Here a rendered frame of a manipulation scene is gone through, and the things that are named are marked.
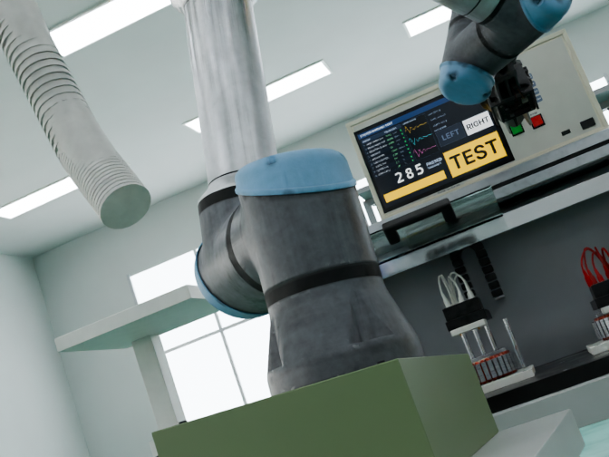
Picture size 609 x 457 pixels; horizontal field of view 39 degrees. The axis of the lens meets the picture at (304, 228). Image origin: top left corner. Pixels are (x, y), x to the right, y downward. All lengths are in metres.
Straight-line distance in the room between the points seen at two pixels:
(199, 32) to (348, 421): 0.52
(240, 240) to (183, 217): 7.78
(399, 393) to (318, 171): 0.23
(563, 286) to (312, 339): 0.98
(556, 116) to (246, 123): 0.77
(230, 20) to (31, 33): 1.94
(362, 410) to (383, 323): 0.09
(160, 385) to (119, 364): 6.53
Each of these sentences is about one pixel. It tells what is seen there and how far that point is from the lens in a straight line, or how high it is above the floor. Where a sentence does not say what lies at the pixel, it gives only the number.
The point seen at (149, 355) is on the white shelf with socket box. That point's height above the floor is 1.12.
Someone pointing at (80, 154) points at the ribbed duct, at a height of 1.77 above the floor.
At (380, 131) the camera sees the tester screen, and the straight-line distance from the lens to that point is 1.63.
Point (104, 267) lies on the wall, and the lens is 8.97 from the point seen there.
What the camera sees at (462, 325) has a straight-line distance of 1.49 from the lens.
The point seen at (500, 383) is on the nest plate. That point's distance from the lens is 1.37.
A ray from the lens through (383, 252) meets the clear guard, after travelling 1.32.
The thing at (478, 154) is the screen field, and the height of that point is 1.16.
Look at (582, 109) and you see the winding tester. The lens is 1.61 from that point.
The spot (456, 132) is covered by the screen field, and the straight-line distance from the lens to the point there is 1.61.
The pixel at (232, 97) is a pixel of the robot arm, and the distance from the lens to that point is 0.99.
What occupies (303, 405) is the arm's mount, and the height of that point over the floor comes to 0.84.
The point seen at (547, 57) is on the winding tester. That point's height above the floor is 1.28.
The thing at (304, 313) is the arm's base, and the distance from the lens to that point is 0.77.
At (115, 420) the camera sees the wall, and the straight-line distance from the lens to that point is 8.92.
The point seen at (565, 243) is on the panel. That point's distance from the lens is 1.69.
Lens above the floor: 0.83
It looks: 12 degrees up
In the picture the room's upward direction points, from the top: 20 degrees counter-clockwise
